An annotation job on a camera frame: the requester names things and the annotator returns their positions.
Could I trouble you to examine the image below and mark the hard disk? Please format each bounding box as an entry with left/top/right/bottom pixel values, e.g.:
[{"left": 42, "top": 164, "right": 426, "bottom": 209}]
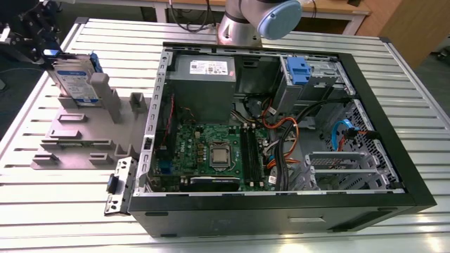
[{"left": 45, "top": 48, "right": 103, "bottom": 108}]

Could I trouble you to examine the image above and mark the metal disk bay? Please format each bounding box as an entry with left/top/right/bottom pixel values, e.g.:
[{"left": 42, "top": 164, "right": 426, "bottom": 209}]
[{"left": 302, "top": 150, "right": 405, "bottom": 192}]

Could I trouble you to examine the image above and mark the grey part rack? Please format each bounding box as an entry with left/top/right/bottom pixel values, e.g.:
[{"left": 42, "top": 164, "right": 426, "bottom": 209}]
[{"left": 31, "top": 73, "right": 155, "bottom": 171}]

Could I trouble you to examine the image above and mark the green RAM stick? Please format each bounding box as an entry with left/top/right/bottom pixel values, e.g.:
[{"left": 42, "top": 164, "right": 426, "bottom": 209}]
[{"left": 57, "top": 141, "right": 95, "bottom": 147}]

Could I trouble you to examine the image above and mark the grey power supply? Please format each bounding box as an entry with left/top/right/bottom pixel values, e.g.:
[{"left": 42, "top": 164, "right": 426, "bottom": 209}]
[{"left": 165, "top": 54, "right": 237, "bottom": 124}]

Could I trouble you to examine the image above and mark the green motherboard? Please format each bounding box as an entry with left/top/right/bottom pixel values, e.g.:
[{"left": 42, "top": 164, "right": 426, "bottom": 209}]
[{"left": 147, "top": 122, "right": 280, "bottom": 192}]

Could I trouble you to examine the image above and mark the CPU socket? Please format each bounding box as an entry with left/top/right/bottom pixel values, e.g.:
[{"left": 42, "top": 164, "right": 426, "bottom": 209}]
[{"left": 207, "top": 141, "right": 235, "bottom": 173}]

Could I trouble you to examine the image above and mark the silver CPU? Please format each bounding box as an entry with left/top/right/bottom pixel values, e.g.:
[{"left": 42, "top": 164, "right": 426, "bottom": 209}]
[{"left": 210, "top": 148, "right": 230, "bottom": 163}]

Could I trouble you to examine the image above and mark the blue drive latch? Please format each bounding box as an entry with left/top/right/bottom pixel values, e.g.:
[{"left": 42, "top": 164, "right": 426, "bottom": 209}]
[{"left": 286, "top": 56, "right": 313, "bottom": 85}]

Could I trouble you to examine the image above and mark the metal optical drive bay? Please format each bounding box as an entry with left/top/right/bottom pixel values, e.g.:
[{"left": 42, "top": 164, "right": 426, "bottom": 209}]
[{"left": 273, "top": 54, "right": 354, "bottom": 114}]

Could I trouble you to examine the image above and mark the black graphics card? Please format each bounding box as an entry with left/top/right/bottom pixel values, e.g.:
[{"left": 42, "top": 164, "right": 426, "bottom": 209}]
[{"left": 179, "top": 174, "right": 244, "bottom": 192}]

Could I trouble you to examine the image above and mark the wooden desk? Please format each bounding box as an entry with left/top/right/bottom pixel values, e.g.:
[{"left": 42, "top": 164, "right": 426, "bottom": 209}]
[{"left": 154, "top": 0, "right": 374, "bottom": 36}]

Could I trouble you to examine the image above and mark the black PC case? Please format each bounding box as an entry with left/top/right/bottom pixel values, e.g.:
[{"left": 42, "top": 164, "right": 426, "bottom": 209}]
[{"left": 129, "top": 41, "right": 438, "bottom": 237}]

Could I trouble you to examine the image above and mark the wooden cabinet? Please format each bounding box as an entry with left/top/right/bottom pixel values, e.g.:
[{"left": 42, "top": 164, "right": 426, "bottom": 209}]
[{"left": 354, "top": 0, "right": 450, "bottom": 70}]

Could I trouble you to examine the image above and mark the thin red wire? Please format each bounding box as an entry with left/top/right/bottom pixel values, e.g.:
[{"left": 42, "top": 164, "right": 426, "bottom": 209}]
[{"left": 163, "top": 93, "right": 177, "bottom": 148}]

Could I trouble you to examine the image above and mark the metal card retention bracket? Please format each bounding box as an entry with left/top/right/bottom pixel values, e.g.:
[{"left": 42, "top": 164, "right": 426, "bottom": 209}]
[{"left": 103, "top": 156, "right": 139, "bottom": 217}]

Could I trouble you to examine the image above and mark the yellow black wire bundle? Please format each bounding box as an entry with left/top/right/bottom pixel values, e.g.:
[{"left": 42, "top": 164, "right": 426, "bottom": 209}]
[{"left": 230, "top": 109, "right": 266, "bottom": 125}]

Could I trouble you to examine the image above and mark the orange red wire bundle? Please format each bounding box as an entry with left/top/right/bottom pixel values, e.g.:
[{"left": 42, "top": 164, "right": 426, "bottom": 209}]
[{"left": 261, "top": 116, "right": 304, "bottom": 170}]

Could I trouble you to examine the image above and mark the black cable bundle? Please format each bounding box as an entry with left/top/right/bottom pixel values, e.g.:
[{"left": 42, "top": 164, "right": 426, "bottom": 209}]
[{"left": 273, "top": 97, "right": 353, "bottom": 191}]

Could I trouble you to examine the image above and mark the blue data wire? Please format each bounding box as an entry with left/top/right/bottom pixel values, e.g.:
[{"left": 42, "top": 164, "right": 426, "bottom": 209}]
[{"left": 329, "top": 118, "right": 354, "bottom": 153}]

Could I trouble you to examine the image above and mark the orange disk power wire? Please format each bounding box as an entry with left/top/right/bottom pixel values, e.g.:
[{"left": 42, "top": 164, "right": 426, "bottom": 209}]
[{"left": 342, "top": 126, "right": 384, "bottom": 142}]

